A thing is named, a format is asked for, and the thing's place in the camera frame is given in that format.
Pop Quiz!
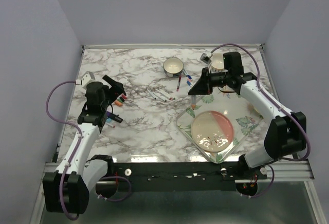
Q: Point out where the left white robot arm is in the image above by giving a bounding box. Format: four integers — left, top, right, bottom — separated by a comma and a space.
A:
42, 72, 125, 220

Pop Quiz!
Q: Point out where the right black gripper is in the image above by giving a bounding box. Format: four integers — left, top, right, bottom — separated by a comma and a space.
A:
189, 67, 231, 95

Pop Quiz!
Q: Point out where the white pen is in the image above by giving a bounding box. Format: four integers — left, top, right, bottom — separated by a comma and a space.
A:
146, 89, 157, 100

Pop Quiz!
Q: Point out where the dark rimmed ceramic bowl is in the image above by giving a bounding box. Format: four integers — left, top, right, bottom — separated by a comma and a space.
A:
163, 58, 184, 78

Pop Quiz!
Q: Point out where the floral rectangular tray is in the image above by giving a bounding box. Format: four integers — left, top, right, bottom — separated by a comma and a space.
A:
176, 89, 264, 163

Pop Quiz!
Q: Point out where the black capped white marker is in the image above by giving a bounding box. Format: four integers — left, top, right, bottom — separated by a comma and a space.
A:
155, 90, 167, 102

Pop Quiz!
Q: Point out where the blue capped white marker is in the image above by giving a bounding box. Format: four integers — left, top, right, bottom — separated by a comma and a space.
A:
183, 69, 192, 79

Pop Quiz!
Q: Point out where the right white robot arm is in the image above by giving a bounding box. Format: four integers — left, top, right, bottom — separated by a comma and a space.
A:
188, 52, 310, 179

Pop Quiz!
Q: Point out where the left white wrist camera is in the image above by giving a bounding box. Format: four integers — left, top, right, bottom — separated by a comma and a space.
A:
75, 71, 96, 89

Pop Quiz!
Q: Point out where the striped cream bowl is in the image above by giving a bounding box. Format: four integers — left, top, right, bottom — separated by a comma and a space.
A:
210, 53, 226, 73

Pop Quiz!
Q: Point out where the maroon gel pen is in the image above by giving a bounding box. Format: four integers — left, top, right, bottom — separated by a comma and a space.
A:
176, 76, 181, 92

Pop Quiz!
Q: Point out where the pink and cream plate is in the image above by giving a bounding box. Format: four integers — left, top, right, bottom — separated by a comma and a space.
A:
191, 111, 234, 153

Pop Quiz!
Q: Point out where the black mounting base bar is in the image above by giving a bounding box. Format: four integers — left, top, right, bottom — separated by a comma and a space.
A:
96, 162, 267, 196

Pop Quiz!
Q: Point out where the orange highlighter clear cap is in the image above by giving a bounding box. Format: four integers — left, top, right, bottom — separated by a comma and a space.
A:
191, 95, 197, 110

